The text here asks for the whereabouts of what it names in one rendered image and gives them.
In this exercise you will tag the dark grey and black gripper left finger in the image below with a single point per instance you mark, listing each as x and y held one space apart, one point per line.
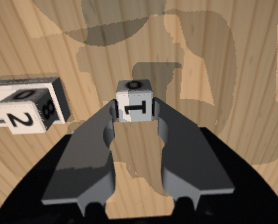
76 171

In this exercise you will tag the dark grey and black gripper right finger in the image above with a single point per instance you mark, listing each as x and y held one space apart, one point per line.
197 164

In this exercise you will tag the white number cube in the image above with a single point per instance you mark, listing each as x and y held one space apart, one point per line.
29 111
134 98

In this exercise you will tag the white rectangular tray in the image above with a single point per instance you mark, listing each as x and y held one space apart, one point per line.
54 84

